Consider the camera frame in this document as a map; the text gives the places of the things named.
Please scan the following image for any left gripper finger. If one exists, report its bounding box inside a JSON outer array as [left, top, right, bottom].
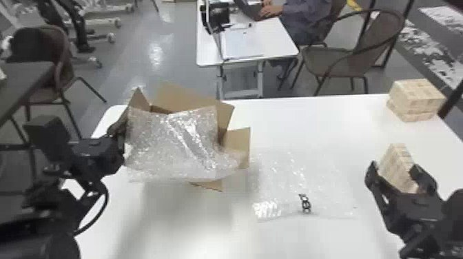
[[107, 116, 129, 146]]

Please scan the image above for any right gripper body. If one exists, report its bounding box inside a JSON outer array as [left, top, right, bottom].
[[382, 191, 449, 241]]

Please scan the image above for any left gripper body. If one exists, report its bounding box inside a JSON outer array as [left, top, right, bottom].
[[68, 134, 126, 183]]

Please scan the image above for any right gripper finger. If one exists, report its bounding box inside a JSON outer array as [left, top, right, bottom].
[[364, 160, 395, 219], [409, 163, 440, 197]]

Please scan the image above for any clear bubble wrap sheet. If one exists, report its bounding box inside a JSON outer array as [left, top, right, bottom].
[[249, 147, 360, 222], [122, 105, 247, 183]]

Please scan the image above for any small black metal clip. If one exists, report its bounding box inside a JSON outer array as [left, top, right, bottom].
[[298, 193, 313, 214]]

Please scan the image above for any cardboard box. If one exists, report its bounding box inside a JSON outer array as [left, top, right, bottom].
[[125, 82, 251, 192]]

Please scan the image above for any brown chair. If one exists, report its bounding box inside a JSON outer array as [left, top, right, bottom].
[[290, 8, 407, 97], [6, 24, 108, 140]]

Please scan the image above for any dark side table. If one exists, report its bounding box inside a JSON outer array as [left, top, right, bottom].
[[0, 61, 56, 198]]

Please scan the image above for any white laptop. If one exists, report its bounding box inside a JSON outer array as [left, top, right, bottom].
[[216, 25, 266, 61]]

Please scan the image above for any black device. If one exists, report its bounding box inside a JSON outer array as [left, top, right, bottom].
[[200, 1, 233, 35]]

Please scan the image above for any white side table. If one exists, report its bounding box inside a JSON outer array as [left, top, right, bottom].
[[195, 0, 300, 101]]

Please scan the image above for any person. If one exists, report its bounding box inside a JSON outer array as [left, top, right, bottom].
[[258, 0, 336, 81]]

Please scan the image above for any black cable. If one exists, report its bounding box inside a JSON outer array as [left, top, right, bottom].
[[70, 180, 110, 237]]

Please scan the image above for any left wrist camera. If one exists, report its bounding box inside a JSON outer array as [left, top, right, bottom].
[[22, 115, 73, 165]]

